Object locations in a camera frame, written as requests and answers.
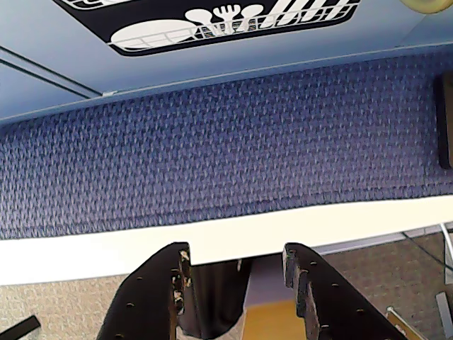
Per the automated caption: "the thin dark cable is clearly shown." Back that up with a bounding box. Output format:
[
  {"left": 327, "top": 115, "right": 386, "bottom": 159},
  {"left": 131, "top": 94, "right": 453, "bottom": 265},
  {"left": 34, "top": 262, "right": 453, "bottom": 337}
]
[{"left": 402, "top": 232, "right": 453, "bottom": 271}]

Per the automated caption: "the white cable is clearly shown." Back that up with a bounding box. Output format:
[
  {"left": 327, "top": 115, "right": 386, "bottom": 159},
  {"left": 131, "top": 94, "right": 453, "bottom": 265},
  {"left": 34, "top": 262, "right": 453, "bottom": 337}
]
[{"left": 438, "top": 222, "right": 453, "bottom": 272}]

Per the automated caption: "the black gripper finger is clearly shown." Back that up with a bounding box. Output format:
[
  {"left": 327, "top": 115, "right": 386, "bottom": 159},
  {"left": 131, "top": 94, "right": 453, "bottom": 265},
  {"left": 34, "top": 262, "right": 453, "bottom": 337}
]
[
  {"left": 101, "top": 242, "right": 194, "bottom": 340},
  {"left": 282, "top": 242, "right": 408, "bottom": 340}
]

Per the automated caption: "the grey metal strip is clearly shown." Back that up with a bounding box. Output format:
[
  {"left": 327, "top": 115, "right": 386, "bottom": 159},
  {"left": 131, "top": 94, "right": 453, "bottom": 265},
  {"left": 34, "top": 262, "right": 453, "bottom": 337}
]
[{"left": 435, "top": 290, "right": 451, "bottom": 324}]

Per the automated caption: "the pale yellow round knob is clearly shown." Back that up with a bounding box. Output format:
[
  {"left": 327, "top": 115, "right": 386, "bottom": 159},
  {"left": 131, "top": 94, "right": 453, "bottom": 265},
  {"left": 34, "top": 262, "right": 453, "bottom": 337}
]
[{"left": 401, "top": 0, "right": 451, "bottom": 16}]

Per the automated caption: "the yellow wooden block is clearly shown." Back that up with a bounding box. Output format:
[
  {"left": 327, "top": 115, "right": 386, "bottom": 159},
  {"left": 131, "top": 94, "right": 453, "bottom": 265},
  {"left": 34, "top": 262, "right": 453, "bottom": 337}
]
[{"left": 243, "top": 300, "right": 306, "bottom": 340}]

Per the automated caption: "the blue cabinet door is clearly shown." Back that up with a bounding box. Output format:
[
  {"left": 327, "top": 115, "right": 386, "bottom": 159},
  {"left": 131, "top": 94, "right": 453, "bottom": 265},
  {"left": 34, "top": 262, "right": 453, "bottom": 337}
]
[{"left": 0, "top": 59, "right": 107, "bottom": 121}]

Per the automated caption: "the blue woven mat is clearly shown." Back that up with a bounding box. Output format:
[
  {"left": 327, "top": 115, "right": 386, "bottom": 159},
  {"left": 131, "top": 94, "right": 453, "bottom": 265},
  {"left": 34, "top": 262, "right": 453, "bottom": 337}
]
[{"left": 0, "top": 49, "right": 453, "bottom": 242}]

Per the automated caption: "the blue toy kitchen cabinet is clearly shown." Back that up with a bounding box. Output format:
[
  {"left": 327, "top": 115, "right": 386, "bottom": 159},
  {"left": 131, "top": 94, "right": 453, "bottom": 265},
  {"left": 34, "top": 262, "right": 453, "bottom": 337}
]
[{"left": 0, "top": 0, "right": 453, "bottom": 125}]

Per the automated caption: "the dark rectangular block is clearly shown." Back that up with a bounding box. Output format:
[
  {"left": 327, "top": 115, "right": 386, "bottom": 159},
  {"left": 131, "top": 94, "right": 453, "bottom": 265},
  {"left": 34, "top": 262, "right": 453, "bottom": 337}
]
[{"left": 434, "top": 72, "right": 453, "bottom": 169}]

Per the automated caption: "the black white dishwasher sticker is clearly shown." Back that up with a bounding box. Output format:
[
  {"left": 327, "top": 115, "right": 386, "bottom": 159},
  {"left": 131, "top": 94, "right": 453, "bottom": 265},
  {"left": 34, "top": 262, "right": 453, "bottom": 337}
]
[{"left": 52, "top": 0, "right": 362, "bottom": 57}]

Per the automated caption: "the black flat strap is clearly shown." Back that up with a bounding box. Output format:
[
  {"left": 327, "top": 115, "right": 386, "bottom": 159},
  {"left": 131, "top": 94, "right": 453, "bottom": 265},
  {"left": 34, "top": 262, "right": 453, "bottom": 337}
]
[{"left": 0, "top": 314, "right": 40, "bottom": 340}]

